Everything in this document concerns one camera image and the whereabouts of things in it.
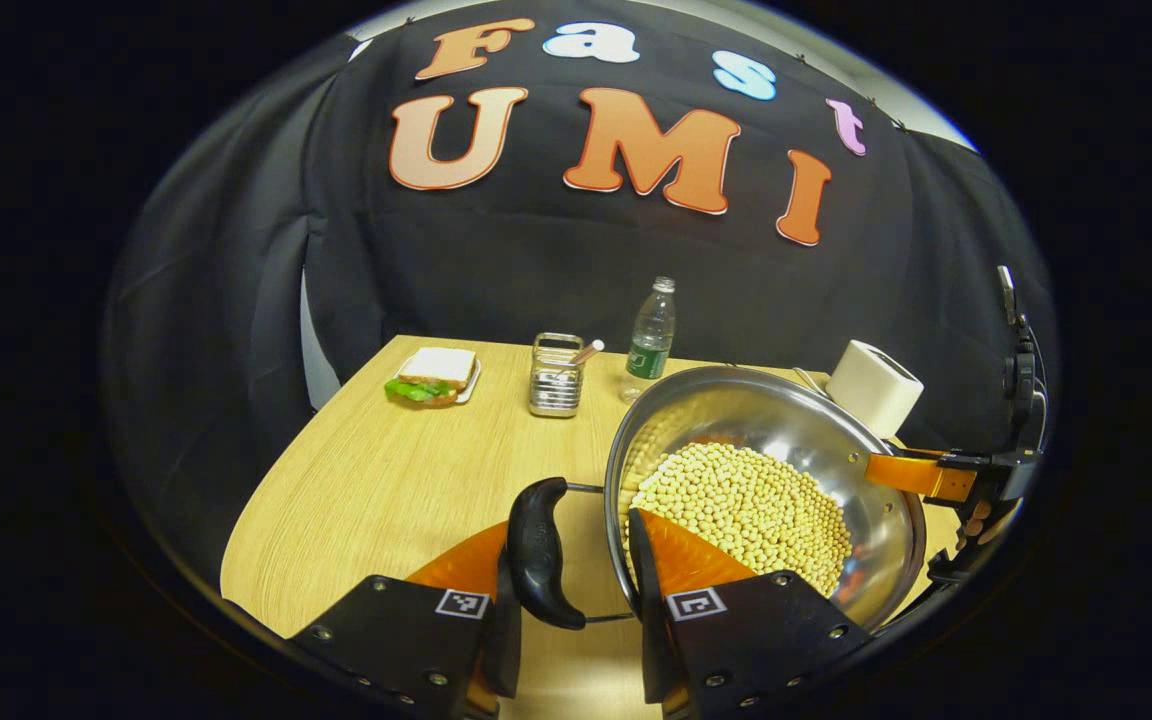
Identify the pile of yellow soybeans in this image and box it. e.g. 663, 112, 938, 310
628, 442, 855, 598

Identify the clear plastic water bottle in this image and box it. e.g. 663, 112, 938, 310
621, 277, 678, 404

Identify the black backdrop cloth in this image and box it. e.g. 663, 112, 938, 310
101, 0, 1062, 601

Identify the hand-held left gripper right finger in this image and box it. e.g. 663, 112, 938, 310
626, 507, 877, 720

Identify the sandwich with lettuce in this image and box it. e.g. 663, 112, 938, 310
384, 347, 478, 406

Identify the white plate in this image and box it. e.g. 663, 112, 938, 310
391, 352, 483, 406

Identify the steel pot with black handle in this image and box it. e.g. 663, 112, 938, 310
506, 365, 929, 633

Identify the row of backdrop clips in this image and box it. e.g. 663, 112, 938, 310
791, 50, 912, 131

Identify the white toaster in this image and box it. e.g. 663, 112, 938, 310
825, 340, 925, 439

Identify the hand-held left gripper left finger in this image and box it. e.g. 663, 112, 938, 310
286, 520, 525, 720

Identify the metal wire holder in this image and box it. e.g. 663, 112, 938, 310
528, 332, 587, 419

